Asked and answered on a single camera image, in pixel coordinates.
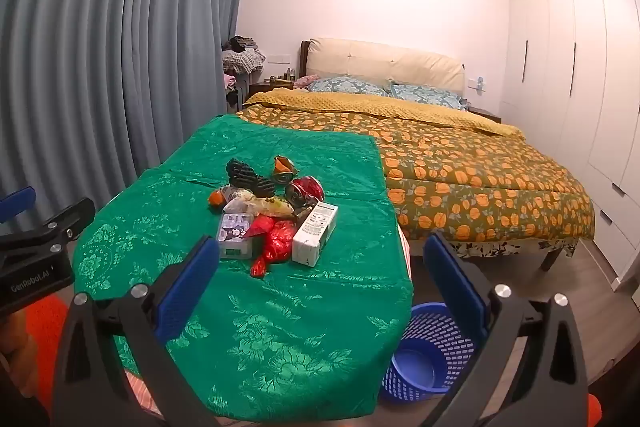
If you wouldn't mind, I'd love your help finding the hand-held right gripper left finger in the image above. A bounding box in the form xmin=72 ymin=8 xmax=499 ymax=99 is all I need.
xmin=52 ymin=234 xmax=221 ymax=427

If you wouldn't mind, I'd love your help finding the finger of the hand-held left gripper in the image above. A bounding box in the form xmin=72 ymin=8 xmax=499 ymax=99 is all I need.
xmin=0 ymin=187 xmax=37 ymax=224
xmin=0 ymin=198 xmax=96 ymax=258

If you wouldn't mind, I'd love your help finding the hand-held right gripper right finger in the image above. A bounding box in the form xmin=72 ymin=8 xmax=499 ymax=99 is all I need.
xmin=422 ymin=232 xmax=588 ymax=427

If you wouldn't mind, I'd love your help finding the blue plastic basket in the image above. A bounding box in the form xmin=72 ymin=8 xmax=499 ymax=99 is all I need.
xmin=381 ymin=302 xmax=488 ymax=404

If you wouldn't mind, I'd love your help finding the red plastic bag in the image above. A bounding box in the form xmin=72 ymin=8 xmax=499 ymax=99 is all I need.
xmin=245 ymin=214 xmax=299 ymax=278

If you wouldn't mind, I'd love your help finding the white yellow snack packet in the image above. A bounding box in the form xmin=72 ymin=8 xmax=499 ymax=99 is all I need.
xmin=222 ymin=188 xmax=262 ymax=214

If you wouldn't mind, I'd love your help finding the green yellow snack packet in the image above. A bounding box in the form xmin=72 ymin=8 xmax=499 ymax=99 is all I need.
xmin=250 ymin=197 xmax=297 ymax=217

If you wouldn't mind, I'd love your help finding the white drink carton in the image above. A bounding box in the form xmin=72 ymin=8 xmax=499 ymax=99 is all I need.
xmin=291 ymin=201 xmax=339 ymax=268

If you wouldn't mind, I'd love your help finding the crushed orange drink can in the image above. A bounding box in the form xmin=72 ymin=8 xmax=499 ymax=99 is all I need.
xmin=272 ymin=155 xmax=299 ymax=184

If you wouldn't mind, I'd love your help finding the crushed red drink can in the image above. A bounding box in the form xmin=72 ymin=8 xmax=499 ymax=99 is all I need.
xmin=285 ymin=176 xmax=326 ymax=208

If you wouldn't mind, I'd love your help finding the person's orange clothing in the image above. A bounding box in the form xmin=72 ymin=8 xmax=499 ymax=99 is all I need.
xmin=20 ymin=296 xmax=69 ymax=360

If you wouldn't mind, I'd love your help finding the floral bed skirt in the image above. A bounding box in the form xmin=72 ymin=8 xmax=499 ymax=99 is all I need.
xmin=446 ymin=234 xmax=577 ymax=261

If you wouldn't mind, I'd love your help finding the green patterned tablecloth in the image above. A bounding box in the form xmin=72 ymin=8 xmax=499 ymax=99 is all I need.
xmin=72 ymin=114 xmax=413 ymax=423

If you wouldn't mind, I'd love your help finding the olive quilt with orange flowers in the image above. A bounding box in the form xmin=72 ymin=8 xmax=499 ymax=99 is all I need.
xmin=235 ymin=104 xmax=597 ymax=244

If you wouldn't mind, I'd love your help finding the pink striped cloth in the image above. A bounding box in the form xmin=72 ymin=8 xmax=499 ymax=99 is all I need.
xmin=124 ymin=227 xmax=414 ymax=415

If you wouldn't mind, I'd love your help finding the dark wooden nightstand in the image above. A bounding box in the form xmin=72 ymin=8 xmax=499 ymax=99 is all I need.
xmin=467 ymin=106 xmax=502 ymax=124
xmin=248 ymin=79 xmax=296 ymax=102

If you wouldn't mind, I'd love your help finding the grey blue curtain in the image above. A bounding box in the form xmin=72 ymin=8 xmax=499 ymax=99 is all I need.
xmin=0 ymin=0 xmax=252 ymax=228

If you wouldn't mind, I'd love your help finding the teal patterned pillow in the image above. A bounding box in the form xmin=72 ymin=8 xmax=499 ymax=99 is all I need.
xmin=389 ymin=82 xmax=464 ymax=110
xmin=307 ymin=76 xmax=392 ymax=98

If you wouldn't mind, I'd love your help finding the yellow blanket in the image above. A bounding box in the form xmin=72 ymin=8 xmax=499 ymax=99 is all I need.
xmin=244 ymin=88 xmax=526 ymax=140

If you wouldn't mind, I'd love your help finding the white wardrobe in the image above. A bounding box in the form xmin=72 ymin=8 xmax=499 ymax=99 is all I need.
xmin=506 ymin=0 xmax=640 ymax=308

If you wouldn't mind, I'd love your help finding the bed with beige headboard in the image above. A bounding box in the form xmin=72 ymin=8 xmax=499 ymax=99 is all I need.
xmin=299 ymin=38 xmax=563 ymax=272

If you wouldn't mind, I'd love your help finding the pile of clothes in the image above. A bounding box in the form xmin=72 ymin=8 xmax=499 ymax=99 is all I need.
xmin=221 ymin=35 xmax=267 ymax=76

